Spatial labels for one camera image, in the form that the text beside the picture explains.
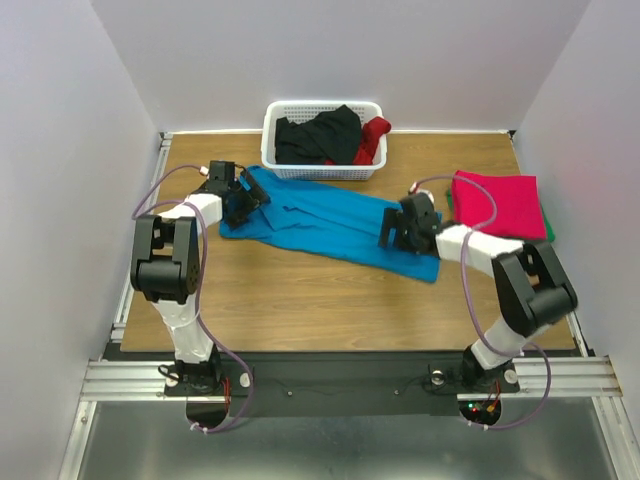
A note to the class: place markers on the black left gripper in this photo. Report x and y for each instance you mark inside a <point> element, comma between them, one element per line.
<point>252,199</point>

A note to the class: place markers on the red t shirt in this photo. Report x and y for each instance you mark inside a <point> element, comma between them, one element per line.
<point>372,140</point>

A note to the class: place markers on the blue t shirt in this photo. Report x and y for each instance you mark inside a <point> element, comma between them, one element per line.
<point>315,218</point>

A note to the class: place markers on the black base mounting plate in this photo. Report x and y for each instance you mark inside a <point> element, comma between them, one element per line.
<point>325,384</point>

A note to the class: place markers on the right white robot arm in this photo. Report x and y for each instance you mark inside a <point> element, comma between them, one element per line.
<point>533,289</point>

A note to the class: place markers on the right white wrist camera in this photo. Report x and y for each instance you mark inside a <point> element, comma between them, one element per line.
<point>418,189</point>

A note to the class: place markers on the front aluminium frame rail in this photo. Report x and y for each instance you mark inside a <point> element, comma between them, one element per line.
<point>572,377</point>

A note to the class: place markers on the black t shirt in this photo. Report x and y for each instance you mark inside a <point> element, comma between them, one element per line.
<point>307,143</point>

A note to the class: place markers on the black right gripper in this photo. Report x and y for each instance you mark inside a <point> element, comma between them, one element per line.
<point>400,230</point>

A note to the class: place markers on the folded pink t shirt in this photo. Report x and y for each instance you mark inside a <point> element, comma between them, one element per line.
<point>519,213</point>

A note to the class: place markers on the white perforated plastic basket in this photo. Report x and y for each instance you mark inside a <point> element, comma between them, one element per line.
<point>304,110</point>

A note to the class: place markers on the folded green t shirt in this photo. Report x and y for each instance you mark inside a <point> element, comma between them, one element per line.
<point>549,230</point>

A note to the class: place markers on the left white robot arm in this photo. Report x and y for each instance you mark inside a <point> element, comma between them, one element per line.
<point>168,264</point>

